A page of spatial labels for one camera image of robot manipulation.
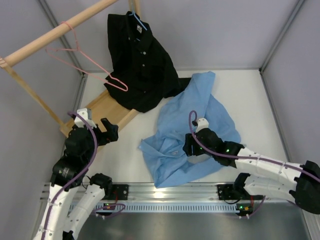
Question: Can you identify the light blue shirt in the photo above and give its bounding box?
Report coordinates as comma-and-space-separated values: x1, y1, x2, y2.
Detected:
139, 71, 241, 188

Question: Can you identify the pink wire hanger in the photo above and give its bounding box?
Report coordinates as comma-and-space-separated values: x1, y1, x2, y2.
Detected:
45, 20, 129, 92

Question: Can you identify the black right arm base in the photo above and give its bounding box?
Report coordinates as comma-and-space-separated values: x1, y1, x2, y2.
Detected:
217, 184, 264, 204

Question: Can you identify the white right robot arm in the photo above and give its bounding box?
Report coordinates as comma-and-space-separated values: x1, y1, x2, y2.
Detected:
183, 128, 320, 215

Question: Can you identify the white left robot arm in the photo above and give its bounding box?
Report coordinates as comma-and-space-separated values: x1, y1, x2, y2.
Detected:
34, 117, 119, 240

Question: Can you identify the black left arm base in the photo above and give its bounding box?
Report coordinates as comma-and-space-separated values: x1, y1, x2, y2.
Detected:
103, 184, 129, 201

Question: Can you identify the black button shirt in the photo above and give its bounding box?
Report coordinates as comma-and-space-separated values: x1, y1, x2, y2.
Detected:
104, 13, 191, 113

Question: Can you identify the wooden clothes rack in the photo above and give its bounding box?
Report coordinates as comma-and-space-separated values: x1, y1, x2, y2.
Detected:
0, 0, 142, 153

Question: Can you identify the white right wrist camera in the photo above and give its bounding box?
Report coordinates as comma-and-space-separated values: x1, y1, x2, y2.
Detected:
194, 118, 209, 133

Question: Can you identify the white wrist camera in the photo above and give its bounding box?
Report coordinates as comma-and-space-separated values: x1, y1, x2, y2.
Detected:
74, 108, 97, 129
194, 118, 209, 133

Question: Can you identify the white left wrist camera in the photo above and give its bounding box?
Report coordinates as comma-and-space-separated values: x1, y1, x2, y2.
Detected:
74, 108, 97, 129

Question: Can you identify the aluminium mounting rail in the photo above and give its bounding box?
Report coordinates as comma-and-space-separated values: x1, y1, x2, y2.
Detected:
41, 182, 313, 203

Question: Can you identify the slotted grey cable duct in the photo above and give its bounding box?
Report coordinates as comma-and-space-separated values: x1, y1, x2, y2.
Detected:
67, 202, 241, 215

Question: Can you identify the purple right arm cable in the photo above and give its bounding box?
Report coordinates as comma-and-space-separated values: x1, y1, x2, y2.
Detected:
188, 110, 320, 183

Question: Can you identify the blue wire hanger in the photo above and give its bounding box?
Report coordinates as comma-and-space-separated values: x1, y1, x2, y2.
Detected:
126, 11, 148, 42

